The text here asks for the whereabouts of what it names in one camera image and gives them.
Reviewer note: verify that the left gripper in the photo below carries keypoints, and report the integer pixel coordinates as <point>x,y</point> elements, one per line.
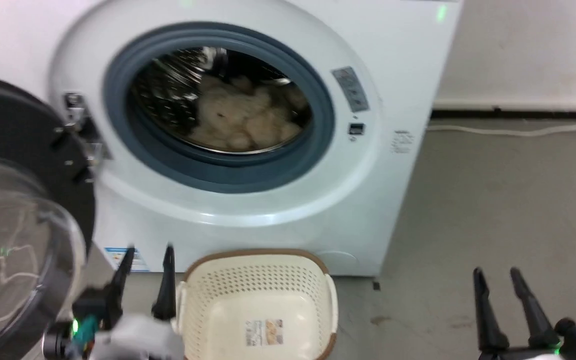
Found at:
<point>133,340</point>

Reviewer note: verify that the cream perforated laundry basket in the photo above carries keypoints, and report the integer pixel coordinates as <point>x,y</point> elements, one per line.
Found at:
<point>228,280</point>

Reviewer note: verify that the white front-load washing machine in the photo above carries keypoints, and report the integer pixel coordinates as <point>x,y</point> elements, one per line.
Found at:
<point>268,210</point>

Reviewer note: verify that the cream plush toy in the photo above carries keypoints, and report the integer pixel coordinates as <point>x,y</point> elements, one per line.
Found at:
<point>238,115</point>

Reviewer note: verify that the blue energy label sticker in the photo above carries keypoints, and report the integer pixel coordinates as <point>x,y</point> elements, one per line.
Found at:
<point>140,262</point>

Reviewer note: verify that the paper label sticker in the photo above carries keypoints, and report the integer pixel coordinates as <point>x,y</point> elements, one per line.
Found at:
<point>265,333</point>

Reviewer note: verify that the black baseboard strip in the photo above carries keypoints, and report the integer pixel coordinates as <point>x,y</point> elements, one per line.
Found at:
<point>518,114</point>

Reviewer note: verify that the black round glass washer door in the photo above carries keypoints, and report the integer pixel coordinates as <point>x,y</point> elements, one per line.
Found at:
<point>18,130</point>

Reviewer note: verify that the grey instruction sticker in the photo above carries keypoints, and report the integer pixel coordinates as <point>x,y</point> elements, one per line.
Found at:
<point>351,90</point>

